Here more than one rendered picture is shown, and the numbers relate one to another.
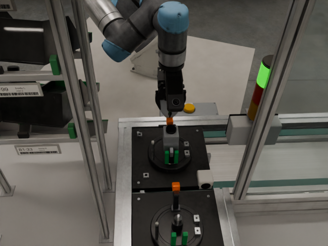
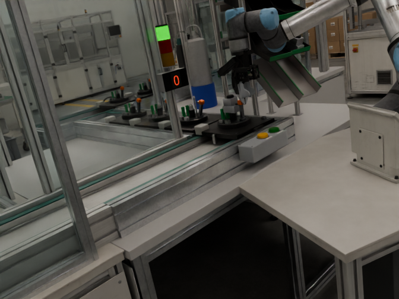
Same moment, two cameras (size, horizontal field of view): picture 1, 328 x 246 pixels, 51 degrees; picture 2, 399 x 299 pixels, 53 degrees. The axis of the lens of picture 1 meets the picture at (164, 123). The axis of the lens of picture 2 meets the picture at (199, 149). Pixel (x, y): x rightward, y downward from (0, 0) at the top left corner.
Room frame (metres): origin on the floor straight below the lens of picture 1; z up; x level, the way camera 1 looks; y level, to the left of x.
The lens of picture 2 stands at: (1.91, -1.12, 1.41)
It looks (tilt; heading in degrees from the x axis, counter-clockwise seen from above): 18 degrees down; 144
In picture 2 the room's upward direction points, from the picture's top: 10 degrees counter-clockwise
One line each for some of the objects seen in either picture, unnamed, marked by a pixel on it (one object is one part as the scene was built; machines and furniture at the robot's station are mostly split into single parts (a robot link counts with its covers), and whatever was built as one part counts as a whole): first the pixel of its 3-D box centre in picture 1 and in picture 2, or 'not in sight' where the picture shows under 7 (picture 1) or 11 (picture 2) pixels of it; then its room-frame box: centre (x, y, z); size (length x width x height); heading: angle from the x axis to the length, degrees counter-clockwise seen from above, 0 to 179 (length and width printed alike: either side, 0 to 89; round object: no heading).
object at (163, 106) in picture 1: (164, 103); (249, 92); (0.77, 0.00, 1.10); 0.06 x 0.03 x 0.09; 5
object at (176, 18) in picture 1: (172, 27); (237, 24); (0.77, -0.01, 1.37); 0.09 x 0.08 x 0.11; 23
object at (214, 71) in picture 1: (145, 73); (377, 164); (1.24, 0.09, 0.84); 0.90 x 0.70 x 0.03; 74
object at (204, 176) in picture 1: (204, 179); (202, 129); (0.59, -0.13, 0.97); 0.05 x 0.05 x 0.04; 5
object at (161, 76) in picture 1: (170, 75); (243, 66); (0.78, -0.01, 1.21); 0.09 x 0.08 x 0.12; 5
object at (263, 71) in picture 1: (271, 73); (162, 32); (0.58, -0.22, 1.38); 0.05 x 0.05 x 0.05
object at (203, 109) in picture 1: (188, 114); (263, 144); (0.90, -0.09, 0.93); 0.21 x 0.07 x 0.06; 95
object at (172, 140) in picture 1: (171, 138); (229, 103); (0.67, -0.02, 1.06); 0.08 x 0.04 x 0.07; 5
